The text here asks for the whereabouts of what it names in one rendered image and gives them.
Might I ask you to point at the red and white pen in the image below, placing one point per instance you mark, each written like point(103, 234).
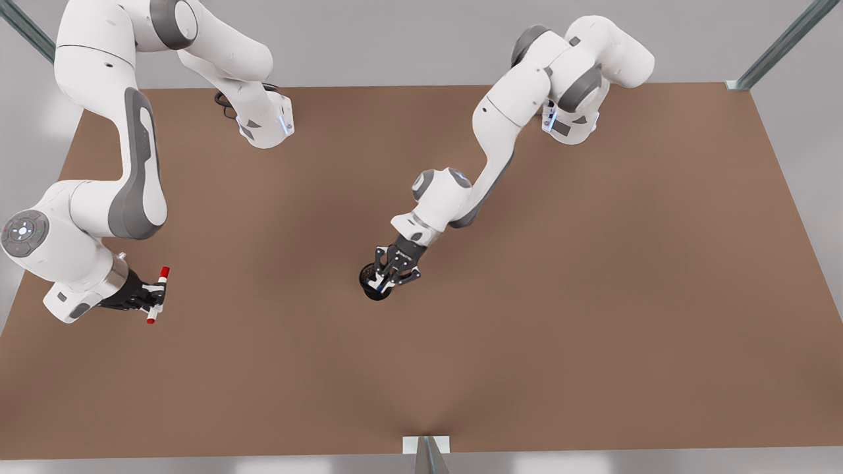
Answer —
point(164, 272)

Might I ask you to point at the black cup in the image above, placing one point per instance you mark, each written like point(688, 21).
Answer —
point(369, 284)

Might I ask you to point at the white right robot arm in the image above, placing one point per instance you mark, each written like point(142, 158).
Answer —
point(92, 79)

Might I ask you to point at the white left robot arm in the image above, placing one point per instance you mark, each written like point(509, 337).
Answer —
point(514, 105)

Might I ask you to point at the silver frame post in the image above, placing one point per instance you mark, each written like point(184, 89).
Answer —
point(427, 454)
point(29, 29)
point(780, 43)

